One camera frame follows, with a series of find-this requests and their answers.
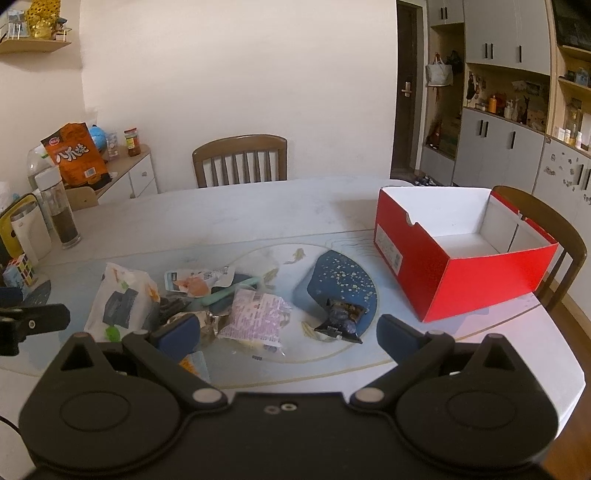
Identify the jar with red lid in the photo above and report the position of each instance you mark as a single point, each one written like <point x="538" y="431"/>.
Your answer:
<point x="133" y="144"/>

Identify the white printed tissue pack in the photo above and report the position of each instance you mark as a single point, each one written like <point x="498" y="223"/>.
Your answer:
<point x="120" y="300"/>

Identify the white marble desktop table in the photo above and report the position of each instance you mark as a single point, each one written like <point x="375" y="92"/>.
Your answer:
<point x="277" y="207"/>

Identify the puzzle cube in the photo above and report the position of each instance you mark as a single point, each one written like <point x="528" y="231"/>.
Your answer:
<point x="21" y="272"/>

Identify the torn white pouch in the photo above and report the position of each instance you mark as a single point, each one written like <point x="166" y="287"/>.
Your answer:
<point x="194" y="282"/>

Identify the clear plastic bag printed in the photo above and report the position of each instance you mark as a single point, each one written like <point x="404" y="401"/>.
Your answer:
<point x="254" y="318"/>

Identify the grey hanging bag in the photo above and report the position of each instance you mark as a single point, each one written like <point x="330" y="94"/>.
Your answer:
<point x="439" y="74"/>

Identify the white side cabinet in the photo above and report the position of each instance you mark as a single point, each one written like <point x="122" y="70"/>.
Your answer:
<point x="138" y="177"/>

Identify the blue tissue packet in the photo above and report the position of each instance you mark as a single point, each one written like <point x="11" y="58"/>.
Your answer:
<point x="196" y="364"/>

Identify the white cylindrical cup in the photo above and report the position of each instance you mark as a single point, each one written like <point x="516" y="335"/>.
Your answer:
<point x="31" y="233"/>

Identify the dark door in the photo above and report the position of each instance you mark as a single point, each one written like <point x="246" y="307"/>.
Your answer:
<point x="406" y="55"/>

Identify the small clear jar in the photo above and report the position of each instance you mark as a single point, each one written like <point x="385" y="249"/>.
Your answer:
<point x="113" y="146"/>

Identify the clear bag of dark items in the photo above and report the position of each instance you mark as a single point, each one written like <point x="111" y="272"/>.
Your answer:
<point x="171" y="307"/>

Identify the silver foil bag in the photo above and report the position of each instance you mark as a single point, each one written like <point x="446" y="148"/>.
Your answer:
<point x="214" y="321"/>

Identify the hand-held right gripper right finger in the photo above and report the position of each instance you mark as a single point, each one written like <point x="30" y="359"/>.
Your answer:
<point x="398" y="336"/>

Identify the blue globe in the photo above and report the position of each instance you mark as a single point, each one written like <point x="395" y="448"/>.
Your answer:
<point x="99" y="138"/>

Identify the wooden slat-back chair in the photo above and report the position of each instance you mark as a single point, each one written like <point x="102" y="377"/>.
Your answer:
<point x="240" y="159"/>
<point x="568" y="240"/>

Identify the wooden wall shelf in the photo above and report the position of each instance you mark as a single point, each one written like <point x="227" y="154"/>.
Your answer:
<point x="32" y="46"/>

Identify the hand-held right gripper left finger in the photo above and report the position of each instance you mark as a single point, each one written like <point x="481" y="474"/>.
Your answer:
<point x="178" y="333"/>

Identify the white cardboard box red edges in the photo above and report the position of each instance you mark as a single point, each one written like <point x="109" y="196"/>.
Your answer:
<point x="415" y="277"/>

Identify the black snack packet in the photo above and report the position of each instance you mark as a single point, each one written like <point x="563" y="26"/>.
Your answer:
<point x="339" y="318"/>

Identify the white wall cabinet unit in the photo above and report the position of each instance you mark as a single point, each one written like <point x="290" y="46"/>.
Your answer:
<point x="498" y="147"/>

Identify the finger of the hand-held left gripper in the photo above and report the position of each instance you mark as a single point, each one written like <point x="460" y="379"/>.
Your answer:
<point x="10" y="296"/>
<point x="46" y="317"/>

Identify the clear bottle with white cap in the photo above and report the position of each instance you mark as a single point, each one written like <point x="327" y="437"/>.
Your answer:
<point x="60" y="207"/>

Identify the gold ornament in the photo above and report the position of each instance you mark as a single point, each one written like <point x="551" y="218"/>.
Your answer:
<point x="41" y="18"/>

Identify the orange snack bag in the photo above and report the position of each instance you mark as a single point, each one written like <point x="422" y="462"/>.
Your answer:
<point x="76" y="157"/>

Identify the red figurine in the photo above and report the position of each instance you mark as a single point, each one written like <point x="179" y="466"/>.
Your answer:
<point x="434" y="136"/>

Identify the orange bottle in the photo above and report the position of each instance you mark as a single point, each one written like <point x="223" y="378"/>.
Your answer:
<point x="493" y="105"/>

